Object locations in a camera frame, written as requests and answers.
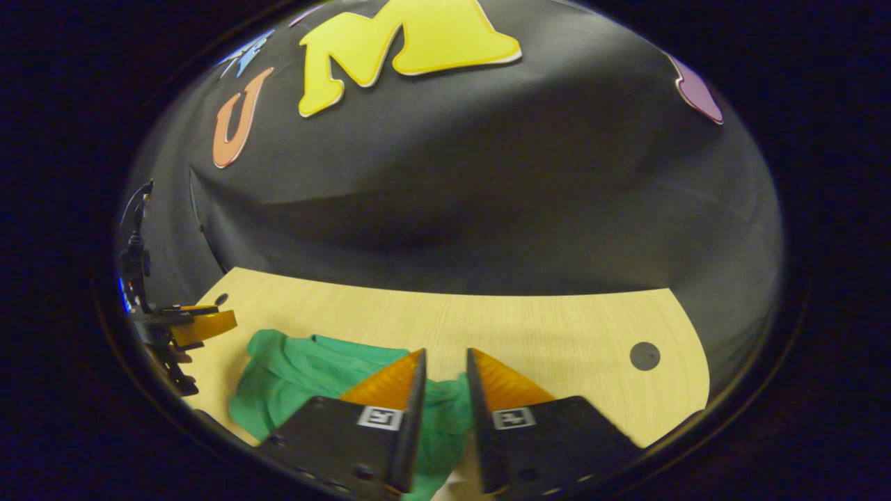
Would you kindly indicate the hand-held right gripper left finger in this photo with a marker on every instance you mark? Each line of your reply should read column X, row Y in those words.
column 407, row 431

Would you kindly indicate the black backdrop cloth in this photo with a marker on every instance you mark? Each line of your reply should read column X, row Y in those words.
column 487, row 174

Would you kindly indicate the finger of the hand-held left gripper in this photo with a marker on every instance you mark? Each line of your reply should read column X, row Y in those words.
column 188, row 309
column 205, row 327

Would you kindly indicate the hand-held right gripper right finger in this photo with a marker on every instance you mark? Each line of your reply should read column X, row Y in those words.
column 477, row 431

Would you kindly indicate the green T-shirt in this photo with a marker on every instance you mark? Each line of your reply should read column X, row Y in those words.
column 299, row 376

